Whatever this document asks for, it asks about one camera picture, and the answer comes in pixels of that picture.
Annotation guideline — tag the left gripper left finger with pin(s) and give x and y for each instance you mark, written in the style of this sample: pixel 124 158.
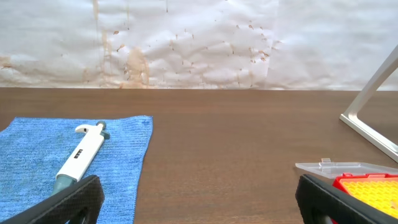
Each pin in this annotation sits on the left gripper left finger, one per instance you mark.
pixel 62 202

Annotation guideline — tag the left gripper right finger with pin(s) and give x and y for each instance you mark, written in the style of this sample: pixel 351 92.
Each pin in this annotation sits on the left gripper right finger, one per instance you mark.
pixel 323 205

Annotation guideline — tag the white pipette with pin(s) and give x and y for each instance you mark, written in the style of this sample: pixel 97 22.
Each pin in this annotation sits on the white pipette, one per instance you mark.
pixel 82 155

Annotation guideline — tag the red and yellow tip box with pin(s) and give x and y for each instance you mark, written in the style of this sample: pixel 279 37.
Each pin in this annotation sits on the red and yellow tip box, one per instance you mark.
pixel 373 190

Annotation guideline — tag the blue cloth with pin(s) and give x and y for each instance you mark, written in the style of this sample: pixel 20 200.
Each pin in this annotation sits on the blue cloth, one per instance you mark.
pixel 124 155

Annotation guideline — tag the white and blue stand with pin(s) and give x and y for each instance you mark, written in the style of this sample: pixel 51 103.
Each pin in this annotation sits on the white and blue stand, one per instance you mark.
pixel 367 130

